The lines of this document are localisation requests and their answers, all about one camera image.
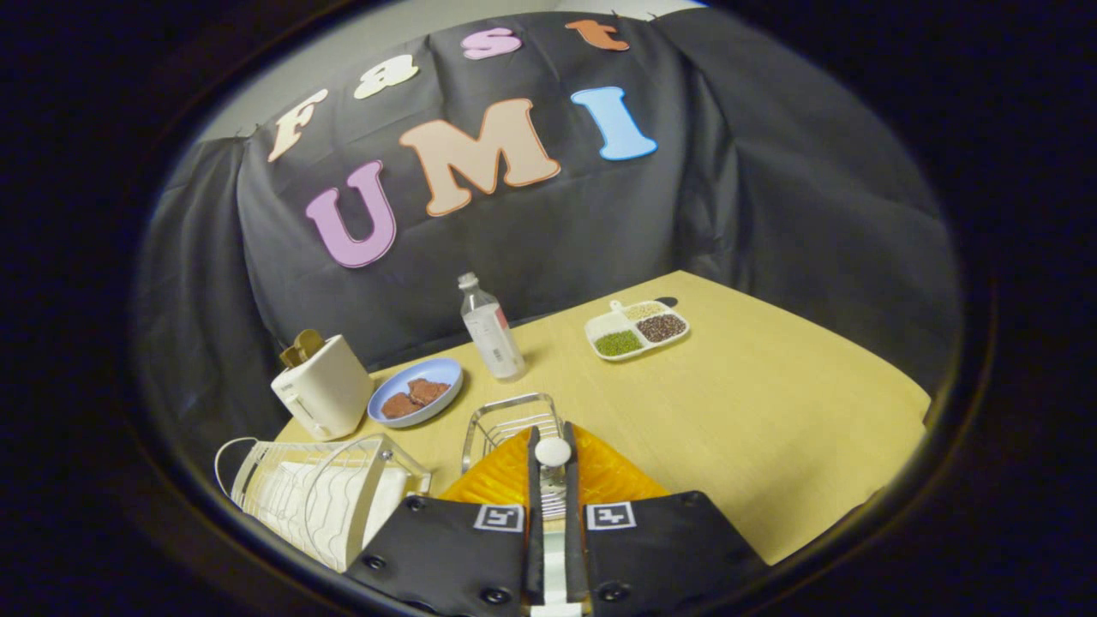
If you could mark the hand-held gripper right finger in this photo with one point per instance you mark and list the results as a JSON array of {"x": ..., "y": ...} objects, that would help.
[{"x": 574, "y": 514}]

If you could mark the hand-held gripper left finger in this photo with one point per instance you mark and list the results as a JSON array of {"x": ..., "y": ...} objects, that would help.
[{"x": 534, "y": 514}]

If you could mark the blue oval dish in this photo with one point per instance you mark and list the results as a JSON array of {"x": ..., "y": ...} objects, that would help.
[{"x": 437, "y": 373}]

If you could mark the brown food piece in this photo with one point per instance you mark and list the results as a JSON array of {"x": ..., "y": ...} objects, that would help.
[
  {"x": 428, "y": 391},
  {"x": 399, "y": 405}
]

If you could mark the green beans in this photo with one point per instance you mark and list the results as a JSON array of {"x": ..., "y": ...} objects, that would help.
[{"x": 618, "y": 344}]

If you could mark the clear plastic bottle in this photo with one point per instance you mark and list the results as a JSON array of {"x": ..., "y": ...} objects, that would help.
[{"x": 493, "y": 338}]

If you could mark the white divided tray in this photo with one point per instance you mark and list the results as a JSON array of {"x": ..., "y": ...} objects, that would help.
[{"x": 604, "y": 325}]

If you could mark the dark red beans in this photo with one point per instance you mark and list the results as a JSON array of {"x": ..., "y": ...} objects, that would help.
[{"x": 661, "y": 327}]

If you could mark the pale yellow grains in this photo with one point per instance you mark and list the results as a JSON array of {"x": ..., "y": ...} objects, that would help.
[{"x": 644, "y": 310}]

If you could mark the cream toaster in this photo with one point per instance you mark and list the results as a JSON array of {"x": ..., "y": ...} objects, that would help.
[{"x": 330, "y": 394}]

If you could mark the brown bread slice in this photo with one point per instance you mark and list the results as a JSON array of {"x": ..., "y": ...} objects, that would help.
[
  {"x": 290, "y": 355},
  {"x": 310, "y": 342}
]

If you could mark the black backdrop cloth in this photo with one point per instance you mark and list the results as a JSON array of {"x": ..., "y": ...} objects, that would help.
[{"x": 600, "y": 223}]

